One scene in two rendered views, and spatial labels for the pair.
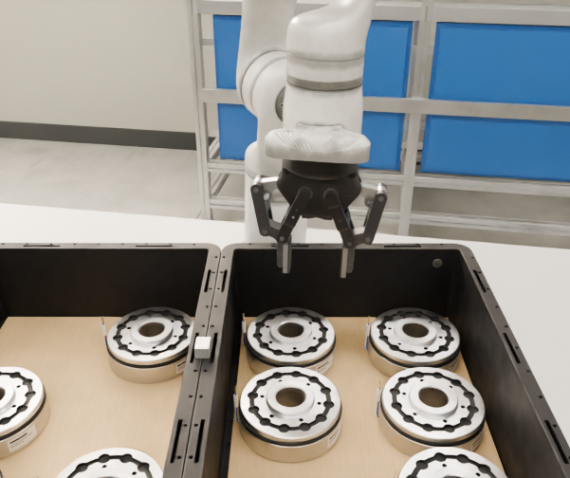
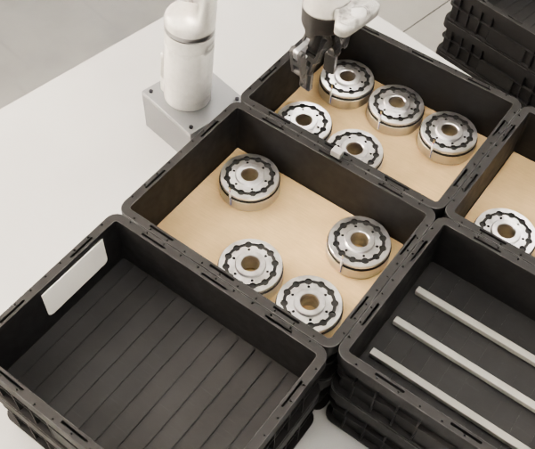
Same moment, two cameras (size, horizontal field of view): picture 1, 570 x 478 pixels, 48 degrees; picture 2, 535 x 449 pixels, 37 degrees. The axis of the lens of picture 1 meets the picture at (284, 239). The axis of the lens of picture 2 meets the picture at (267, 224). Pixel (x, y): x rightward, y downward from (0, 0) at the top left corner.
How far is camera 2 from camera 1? 1.03 m
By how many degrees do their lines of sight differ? 47
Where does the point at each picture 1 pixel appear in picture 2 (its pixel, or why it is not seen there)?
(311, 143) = (361, 19)
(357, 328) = (306, 95)
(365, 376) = (344, 116)
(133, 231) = not seen: outside the picture
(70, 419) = (275, 243)
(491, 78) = not seen: outside the picture
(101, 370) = (243, 216)
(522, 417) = (449, 84)
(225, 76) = not seen: outside the picture
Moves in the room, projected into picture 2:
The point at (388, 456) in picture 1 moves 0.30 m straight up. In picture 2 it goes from (401, 142) to (433, 8)
